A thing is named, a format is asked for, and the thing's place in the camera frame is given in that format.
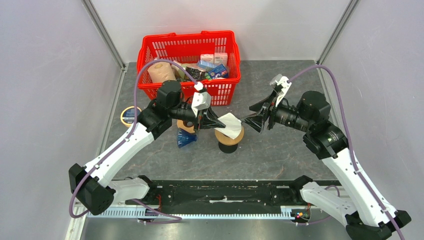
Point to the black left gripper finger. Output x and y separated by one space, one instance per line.
210 114
205 124

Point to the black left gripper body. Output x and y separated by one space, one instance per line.
180 111

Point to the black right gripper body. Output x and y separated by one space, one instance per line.
289 115

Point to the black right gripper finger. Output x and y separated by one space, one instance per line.
268 100
255 120

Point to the white paper coffee filter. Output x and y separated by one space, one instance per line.
233 125

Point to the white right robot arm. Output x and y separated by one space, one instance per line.
367 215

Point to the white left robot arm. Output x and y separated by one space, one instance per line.
93 185

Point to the blue ribbed dripper cone left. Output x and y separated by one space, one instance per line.
184 138

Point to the beige paper roll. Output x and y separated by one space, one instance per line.
160 72

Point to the green glass bottle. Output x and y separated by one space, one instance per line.
184 70

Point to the blue toothpaste box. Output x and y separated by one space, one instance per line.
219 71

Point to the light blue small box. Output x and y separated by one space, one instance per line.
206 65

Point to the red plastic shopping basket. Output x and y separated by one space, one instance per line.
187 48

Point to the white pink small box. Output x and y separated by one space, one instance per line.
207 57

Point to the white red carton box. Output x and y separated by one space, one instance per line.
220 58

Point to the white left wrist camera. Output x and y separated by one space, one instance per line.
201 100

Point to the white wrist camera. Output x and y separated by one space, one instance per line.
201 100
281 86

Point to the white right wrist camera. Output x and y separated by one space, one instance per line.
281 86

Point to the slotted aluminium cable rail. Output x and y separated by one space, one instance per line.
140 212

